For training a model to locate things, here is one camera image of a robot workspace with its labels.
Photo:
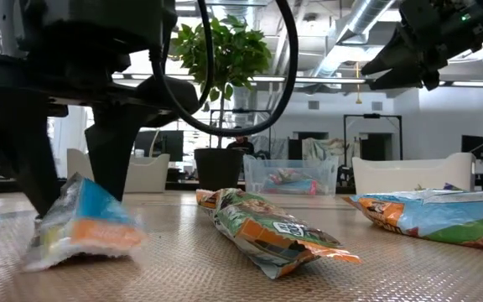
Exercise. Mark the person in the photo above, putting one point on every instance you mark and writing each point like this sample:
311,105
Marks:
240,144

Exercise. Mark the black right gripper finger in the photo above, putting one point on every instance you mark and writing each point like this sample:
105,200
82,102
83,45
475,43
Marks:
396,56
401,80

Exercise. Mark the green potted plant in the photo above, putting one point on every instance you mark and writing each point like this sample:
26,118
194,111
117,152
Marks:
233,50

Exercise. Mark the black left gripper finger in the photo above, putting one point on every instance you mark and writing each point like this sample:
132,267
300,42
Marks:
23,159
113,155

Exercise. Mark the pale blue granola bar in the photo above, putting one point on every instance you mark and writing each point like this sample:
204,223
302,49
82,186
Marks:
443,218

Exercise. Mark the green white granola bar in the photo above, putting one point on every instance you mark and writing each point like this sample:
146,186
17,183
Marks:
292,174

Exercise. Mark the silver ventilation duct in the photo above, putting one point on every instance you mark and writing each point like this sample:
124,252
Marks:
363,21

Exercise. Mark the black plant pot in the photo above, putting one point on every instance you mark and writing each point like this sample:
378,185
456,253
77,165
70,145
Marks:
218,170

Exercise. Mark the clear plastic bin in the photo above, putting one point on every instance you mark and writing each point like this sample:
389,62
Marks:
252,178

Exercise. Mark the green blue granola bar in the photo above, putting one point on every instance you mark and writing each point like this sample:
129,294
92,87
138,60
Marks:
452,187

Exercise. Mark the green orange granola bar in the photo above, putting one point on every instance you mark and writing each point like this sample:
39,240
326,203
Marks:
266,230

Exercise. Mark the white plastic bin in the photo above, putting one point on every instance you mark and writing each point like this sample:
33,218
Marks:
413,174
149,174

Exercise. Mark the black metal gantry frame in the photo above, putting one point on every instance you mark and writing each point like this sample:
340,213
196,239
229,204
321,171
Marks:
371,116

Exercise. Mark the bright blue granola bar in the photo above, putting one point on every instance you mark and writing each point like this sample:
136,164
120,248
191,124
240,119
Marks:
86,226

